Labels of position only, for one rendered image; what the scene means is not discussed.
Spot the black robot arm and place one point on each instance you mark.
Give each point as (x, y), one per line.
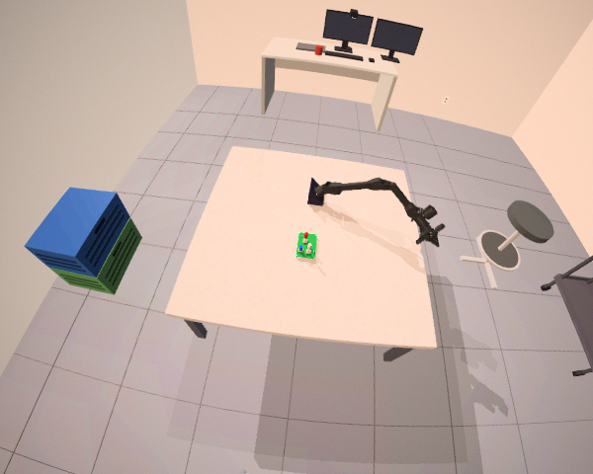
(376, 184)

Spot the green circuit board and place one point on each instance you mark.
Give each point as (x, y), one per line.
(306, 245)

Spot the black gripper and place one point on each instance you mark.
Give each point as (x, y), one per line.
(433, 238)

